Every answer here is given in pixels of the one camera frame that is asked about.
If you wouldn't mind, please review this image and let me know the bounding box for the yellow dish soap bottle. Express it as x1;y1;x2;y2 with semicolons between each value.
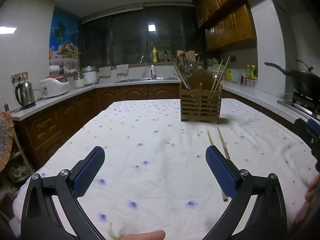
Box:
152;46;158;63

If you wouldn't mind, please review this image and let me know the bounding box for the small white jar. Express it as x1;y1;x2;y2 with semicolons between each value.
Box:
74;73;85;88

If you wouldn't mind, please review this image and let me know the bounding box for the steel electric kettle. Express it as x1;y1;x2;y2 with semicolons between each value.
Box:
15;81;36;109

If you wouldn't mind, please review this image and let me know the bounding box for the white steel pot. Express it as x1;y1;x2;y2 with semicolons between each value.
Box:
81;66;98;86

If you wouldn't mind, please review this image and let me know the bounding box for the gas stove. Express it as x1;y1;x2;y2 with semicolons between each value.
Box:
277;92;319;121

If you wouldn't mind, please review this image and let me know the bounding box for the black wok pan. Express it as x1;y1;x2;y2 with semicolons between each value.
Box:
264;59;319;100

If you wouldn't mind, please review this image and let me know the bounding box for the chrome sink faucet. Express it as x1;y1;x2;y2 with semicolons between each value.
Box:
140;55;156;80

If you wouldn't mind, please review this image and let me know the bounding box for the person left hand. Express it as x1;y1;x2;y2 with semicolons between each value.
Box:
121;230;166;240

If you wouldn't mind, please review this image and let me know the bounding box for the floral white tablecloth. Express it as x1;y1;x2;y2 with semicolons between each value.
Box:
13;99;319;239

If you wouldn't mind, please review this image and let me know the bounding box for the tropical fruit wall poster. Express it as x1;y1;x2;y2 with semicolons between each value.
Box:
49;8;80;71

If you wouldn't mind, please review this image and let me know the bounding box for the white red rice cooker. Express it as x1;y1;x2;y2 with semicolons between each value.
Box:
39;76;69;99

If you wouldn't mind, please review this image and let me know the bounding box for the wooden utensil holder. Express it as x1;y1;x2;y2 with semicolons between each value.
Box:
180;70;222;124

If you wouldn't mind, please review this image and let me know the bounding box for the person right hand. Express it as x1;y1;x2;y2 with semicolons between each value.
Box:
290;174;319;233

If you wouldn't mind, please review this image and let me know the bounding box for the dish drying rack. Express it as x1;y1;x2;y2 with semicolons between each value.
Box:
176;50;199;75

